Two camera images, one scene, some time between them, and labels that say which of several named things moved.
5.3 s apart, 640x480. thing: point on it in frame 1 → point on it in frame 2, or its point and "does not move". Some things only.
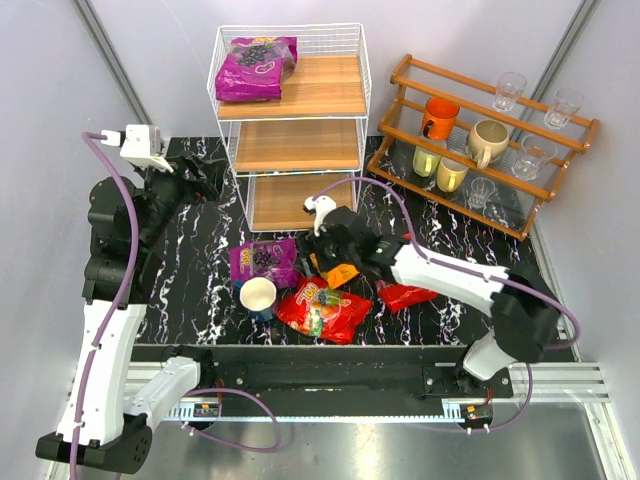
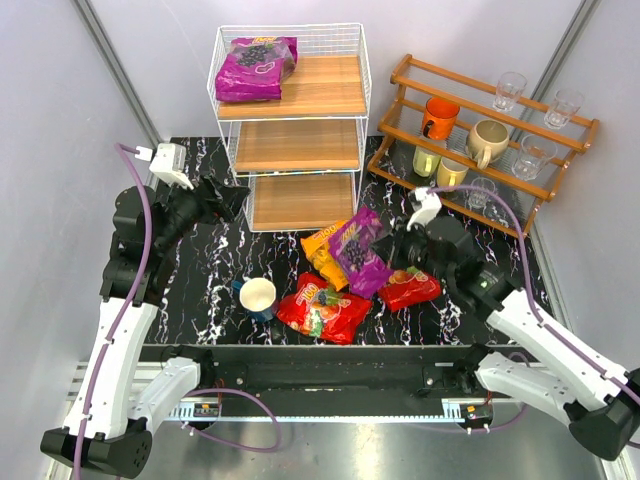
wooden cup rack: (484, 150) does not move
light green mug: (424, 161) does not move
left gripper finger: (206, 176) → (226, 201)
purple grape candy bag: (253, 68) does not move
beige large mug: (486, 141) does not move
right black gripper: (326, 245) → (400, 245)
